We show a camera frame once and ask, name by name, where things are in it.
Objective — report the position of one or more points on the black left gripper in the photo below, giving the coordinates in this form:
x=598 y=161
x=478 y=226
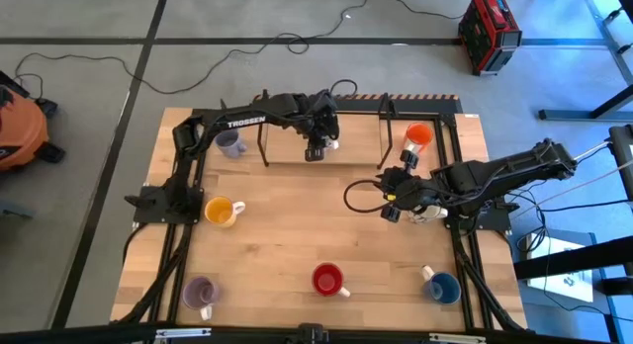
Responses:
x=324 y=116

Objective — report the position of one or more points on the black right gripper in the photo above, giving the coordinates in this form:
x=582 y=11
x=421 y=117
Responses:
x=408 y=191

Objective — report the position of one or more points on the white mug orange inside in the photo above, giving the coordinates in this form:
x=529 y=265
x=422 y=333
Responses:
x=419 y=135

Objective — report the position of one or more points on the plain lavender mug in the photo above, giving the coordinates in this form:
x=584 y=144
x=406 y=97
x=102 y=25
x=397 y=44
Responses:
x=228 y=142

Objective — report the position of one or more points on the yellow and white mug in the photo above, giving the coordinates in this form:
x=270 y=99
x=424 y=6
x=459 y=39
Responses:
x=221 y=210

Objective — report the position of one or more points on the blue and white mug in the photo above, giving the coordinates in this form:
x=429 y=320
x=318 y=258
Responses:
x=443 y=288

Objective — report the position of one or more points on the red and white mug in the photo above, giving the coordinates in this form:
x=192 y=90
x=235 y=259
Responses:
x=327 y=280

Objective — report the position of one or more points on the purple and white mug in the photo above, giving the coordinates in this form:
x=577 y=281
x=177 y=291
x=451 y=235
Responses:
x=200 y=293

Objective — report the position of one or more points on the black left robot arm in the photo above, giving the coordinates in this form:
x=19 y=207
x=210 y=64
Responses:
x=247 y=117

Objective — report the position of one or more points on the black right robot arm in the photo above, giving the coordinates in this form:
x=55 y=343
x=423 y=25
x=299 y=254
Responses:
x=494 y=173

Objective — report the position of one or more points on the black orange hazard strip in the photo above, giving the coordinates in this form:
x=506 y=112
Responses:
x=420 y=104

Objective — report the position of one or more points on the red and black toolbox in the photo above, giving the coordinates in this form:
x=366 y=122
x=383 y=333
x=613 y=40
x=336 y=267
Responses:
x=487 y=32

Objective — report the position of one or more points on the black metal beam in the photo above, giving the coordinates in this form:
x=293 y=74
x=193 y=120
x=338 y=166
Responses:
x=569 y=260

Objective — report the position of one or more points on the white cardboard box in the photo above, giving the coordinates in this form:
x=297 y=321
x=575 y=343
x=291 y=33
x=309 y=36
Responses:
x=559 y=280

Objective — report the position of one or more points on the orange shop vacuum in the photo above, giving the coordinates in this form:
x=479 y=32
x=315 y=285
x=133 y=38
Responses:
x=20 y=129

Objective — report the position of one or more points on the wooden shelf black metal frame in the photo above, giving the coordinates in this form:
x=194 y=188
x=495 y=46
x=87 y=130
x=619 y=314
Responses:
x=321 y=146

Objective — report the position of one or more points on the black aluminium table frame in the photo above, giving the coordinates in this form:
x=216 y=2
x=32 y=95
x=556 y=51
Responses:
x=446 y=120

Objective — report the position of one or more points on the silver metal bracket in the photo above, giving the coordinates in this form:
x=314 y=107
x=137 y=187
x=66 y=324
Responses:
x=457 y=338
x=183 y=333

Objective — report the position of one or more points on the grey metal table frame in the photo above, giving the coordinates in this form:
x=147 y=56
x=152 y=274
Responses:
x=569 y=114

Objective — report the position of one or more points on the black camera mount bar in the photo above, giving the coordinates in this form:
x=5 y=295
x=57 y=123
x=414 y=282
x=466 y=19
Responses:
x=247 y=336

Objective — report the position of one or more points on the black metal post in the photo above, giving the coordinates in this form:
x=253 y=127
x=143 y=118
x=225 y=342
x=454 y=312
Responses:
x=623 y=156

